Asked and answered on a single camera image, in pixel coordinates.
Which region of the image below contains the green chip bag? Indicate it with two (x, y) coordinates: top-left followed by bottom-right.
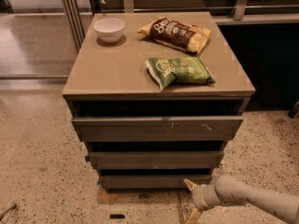
(145, 57), (215, 91)

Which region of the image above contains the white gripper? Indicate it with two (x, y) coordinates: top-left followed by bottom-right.
(183, 178), (221, 224)

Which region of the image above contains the brown chip bag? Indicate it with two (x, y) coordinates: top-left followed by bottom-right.
(137, 17), (211, 54)

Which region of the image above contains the metal railing frame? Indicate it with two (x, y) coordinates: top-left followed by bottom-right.
(61, 0), (299, 49)

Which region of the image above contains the metal rod on floor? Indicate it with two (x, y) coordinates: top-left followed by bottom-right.
(0, 203), (17, 220)

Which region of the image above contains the white ceramic bowl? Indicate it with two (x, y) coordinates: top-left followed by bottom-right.
(93, 18), (125, 44)

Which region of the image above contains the black tape floor marker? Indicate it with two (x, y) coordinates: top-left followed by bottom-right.
(109, 214), (125, 219)

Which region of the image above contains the grey drawer cabinet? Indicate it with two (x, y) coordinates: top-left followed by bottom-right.
(63, 12), (255, 177)

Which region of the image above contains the dark object at right edge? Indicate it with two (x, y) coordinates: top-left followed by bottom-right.
(288, 101), (299, 119)

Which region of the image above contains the grey drawer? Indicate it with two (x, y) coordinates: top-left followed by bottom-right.
(88, 151), (224, 170)
(99, 175), (211, 189)
(72, 116), (243, 142)

